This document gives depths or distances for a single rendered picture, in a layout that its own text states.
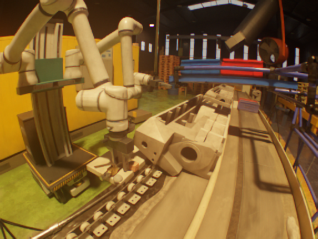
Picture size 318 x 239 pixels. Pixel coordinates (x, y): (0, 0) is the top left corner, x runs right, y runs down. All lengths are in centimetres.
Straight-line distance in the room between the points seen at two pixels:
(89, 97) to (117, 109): 12
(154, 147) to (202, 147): 21
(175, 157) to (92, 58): 61
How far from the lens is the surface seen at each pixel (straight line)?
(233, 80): 104
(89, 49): 75
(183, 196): 64
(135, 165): 66
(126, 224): 57
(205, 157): 67
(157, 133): 65
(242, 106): 236
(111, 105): 53
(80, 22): 83
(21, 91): 124
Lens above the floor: 122
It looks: 19 degrees down
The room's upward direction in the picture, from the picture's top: 3 degrees clockwise
